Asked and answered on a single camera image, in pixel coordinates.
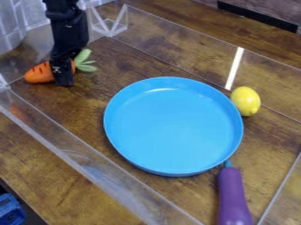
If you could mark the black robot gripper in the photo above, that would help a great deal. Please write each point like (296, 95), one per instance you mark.
(70, 28)

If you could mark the orange toy carrot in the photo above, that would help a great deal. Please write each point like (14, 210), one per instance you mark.
(43, 72)

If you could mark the white patterned curtain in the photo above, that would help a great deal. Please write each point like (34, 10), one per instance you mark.
(22, 16)

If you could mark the blue round plate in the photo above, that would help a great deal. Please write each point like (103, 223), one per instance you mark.
(174, 126)

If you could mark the yellow toy lemon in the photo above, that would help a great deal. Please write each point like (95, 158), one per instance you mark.
(247, 100)

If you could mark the blue box at corner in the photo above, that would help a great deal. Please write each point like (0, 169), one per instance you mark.
(13, 214)

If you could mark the dark board in background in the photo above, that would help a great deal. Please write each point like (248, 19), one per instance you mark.
(276, 22)

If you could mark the purple toy eggplant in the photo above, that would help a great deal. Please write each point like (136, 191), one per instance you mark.
(233, 211)

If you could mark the clear acrylic enclosure wall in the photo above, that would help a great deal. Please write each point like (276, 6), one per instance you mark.
(57, 159)

